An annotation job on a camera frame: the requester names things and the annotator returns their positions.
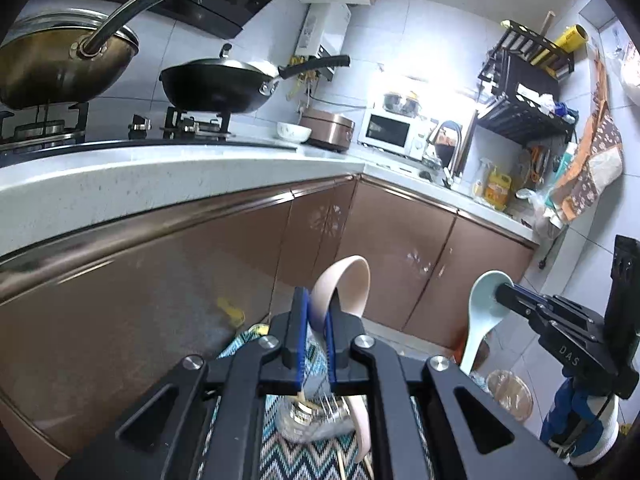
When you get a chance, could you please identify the white microwave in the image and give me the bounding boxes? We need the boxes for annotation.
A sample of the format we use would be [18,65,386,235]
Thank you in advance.
[357,109,432,162]

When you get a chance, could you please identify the orange handled scissors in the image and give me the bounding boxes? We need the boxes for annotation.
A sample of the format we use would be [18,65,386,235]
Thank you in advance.
[530,145,551,182]

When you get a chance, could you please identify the white bowl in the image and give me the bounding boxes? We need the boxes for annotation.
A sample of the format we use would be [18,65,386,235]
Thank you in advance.
[272,121,314,144]

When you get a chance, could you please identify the zigzag patterned mat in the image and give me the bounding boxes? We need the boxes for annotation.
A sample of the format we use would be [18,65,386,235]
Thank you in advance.
[197,325,482,480]

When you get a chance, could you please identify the black wall rack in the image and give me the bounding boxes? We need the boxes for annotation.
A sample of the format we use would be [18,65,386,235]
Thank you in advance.
[477,19,577,82]

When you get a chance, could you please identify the brass wok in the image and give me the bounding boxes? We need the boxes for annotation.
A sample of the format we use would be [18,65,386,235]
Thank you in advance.
[0,0,239,111]

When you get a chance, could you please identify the gas stove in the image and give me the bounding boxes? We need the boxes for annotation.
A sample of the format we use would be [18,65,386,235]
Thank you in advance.
[0,101,297,150]

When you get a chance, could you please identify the clear spray bottle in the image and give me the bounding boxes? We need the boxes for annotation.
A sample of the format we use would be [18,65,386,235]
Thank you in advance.
[472,157,494,199]

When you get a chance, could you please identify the yellow wrap roll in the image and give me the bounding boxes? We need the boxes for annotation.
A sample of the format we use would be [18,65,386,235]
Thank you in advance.
[530,24,589,66]

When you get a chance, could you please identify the crumpled white plastic bag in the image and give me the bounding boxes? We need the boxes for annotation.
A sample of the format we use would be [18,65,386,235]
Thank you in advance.
[529,187,564,242]

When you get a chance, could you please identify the pale blue spoon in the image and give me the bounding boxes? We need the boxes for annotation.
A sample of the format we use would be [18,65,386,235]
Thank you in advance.
[459,270,514,376]

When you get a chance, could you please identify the black wok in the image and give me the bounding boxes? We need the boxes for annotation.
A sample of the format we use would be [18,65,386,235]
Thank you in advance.
[159,44,352,115]

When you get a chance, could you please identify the black dish rack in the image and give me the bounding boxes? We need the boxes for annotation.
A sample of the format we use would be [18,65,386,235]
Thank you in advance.
[475,80,577,149]

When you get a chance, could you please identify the steel pot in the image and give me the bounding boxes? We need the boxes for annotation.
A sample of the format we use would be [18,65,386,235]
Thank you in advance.
[382,91,421,114]

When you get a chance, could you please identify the black range hood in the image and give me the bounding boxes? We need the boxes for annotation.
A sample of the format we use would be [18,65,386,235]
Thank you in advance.
[30,0,352,41]

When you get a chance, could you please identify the beige spoon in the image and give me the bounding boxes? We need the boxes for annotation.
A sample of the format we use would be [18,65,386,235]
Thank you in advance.
[310,255,374,465]

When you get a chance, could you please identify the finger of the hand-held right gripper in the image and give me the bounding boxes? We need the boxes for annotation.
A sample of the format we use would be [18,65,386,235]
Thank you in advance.
[512,283,557,312]
[494,285,549,334]

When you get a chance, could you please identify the brown rice cooker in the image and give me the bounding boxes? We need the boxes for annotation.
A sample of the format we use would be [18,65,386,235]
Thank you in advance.
[299,107,357,154]

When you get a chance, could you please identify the hanging white plastic bag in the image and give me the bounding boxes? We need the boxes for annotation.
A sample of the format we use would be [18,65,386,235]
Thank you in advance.
[617,40,640,102]

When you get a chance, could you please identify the kitchen faucet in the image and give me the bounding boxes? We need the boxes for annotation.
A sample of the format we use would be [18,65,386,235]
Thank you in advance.
[425,120,464,184]

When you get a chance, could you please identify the white water heater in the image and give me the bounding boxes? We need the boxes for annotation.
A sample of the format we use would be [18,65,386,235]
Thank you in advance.
[295,2,352,82]

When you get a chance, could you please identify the yellow detergent bottle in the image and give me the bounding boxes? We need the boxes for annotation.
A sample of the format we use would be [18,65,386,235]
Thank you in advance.
[484,170,514,211]

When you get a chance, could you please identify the lined trash bin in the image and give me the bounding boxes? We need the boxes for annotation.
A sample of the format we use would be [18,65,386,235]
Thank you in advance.
[486,370,534,424]

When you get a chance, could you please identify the patterned brown apron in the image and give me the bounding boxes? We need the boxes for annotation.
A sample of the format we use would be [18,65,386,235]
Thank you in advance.
[547,55,626,224]

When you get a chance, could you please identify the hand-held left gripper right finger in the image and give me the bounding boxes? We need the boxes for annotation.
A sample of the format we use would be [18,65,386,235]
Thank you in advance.
[324,296,577,480]

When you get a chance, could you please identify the brown base cabinets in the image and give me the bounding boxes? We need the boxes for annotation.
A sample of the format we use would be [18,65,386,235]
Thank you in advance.
[0,172,542,467]

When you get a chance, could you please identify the small yellow floor item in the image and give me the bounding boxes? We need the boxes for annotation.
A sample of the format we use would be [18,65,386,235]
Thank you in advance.
[217,297,246,321]

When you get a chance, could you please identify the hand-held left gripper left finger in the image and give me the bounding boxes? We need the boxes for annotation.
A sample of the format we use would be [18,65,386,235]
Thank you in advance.
[55,287,313,480]

